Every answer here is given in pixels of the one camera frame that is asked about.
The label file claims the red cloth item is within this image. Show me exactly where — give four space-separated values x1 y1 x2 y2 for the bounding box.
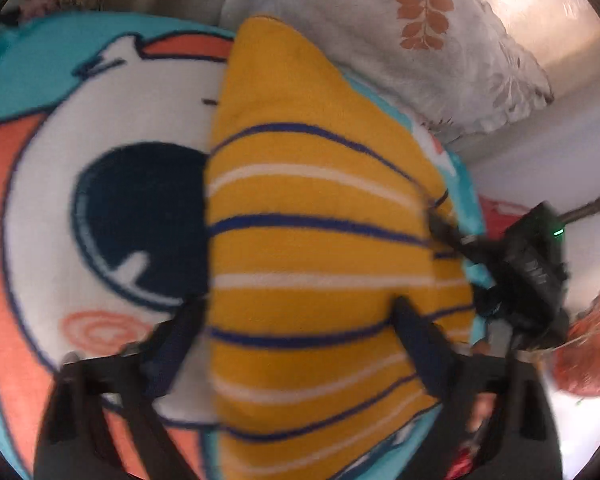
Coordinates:
479 196 600 398

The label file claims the white floral leaf pillow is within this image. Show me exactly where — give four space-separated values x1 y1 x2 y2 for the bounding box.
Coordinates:
220 0 554 136

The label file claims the yellow striped knit sweater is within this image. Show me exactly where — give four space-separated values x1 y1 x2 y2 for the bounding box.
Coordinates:
206 16 474 479

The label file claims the teal cartoon fleece blanket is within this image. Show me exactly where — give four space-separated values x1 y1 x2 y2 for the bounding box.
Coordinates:
0 13 482 479

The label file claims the person's right hand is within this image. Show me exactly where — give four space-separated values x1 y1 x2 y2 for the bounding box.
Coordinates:
467 339 499 436

